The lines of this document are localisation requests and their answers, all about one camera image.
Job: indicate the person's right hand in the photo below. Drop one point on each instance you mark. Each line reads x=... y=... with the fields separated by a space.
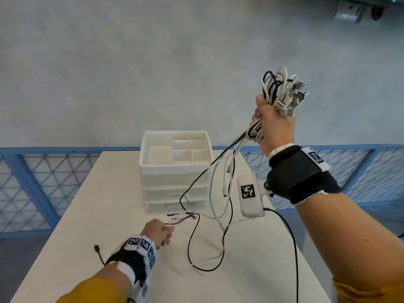
x=276 y=129

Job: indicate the person's left hand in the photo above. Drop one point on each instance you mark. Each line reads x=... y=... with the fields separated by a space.
x=154 y=230

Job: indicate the person's right thumb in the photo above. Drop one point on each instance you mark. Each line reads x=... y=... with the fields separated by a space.
x=262 y=105

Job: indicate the person's left thumb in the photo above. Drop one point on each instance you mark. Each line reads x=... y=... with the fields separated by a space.
x=167 y=228

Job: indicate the person's left forearm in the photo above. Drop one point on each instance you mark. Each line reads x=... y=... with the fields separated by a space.
x=94 y=288

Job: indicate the person's right forearm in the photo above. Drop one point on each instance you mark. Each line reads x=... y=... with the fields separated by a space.
x=347 y=242

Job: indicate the black left wristband with markers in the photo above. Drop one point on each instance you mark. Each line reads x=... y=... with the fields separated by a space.
x=137 y=257

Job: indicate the white drawer organizer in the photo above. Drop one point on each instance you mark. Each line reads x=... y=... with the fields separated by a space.
x=175 y=173

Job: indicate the black right wristband with marker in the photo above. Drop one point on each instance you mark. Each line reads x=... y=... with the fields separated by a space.
x=296 y=173

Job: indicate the grey device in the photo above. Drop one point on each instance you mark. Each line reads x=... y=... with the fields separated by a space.
x=350 y=11

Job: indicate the blue mesh railing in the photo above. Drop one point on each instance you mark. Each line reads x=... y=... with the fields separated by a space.
x=31 y=182

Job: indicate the white wrist camera with marker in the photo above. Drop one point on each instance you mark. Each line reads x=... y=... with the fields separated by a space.
x=251 y=195

